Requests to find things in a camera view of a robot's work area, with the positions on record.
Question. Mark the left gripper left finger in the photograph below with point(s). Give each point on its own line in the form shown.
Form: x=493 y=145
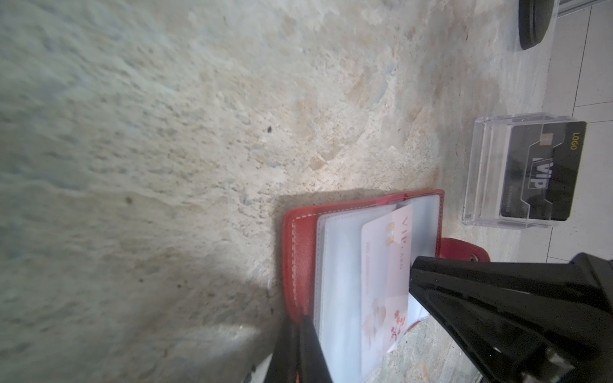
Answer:
x=298 y=356

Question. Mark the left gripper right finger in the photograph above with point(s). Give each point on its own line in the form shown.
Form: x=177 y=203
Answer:
x=524 y=322

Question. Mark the red leather card holder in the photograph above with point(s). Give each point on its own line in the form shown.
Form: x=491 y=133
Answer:
x=322 y=268

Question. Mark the pink VIP card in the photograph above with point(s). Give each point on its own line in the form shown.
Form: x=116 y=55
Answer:
x=386 y=255

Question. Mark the clear case with credit cards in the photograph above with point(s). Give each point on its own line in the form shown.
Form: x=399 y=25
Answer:
x=487 y=163

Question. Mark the black microphone stand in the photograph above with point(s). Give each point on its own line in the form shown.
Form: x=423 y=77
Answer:
x=534 y=17

